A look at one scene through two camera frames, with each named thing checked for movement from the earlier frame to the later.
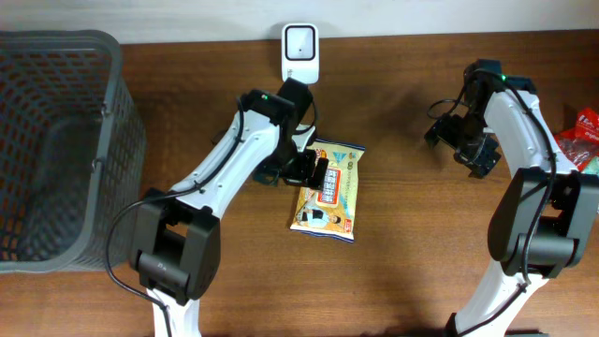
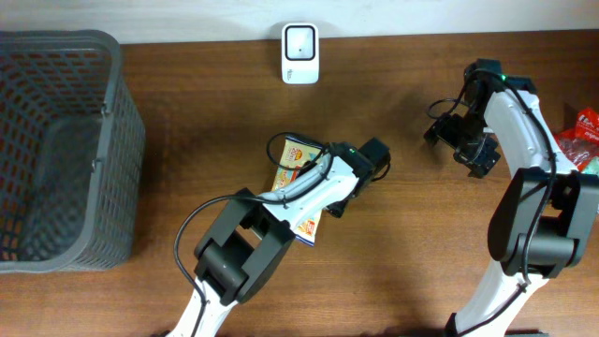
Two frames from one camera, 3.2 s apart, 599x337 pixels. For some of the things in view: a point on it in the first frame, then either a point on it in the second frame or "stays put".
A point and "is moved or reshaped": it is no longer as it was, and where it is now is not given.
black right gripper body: x=463 y=144 stays put
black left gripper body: x=299 y=169 -> x=337 y=209
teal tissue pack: x=592 y=167 stays put
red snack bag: x=581 y=141 stays put
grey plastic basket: x=72 y=152 stays put
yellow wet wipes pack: x=330 y=211 is moved or reshaped
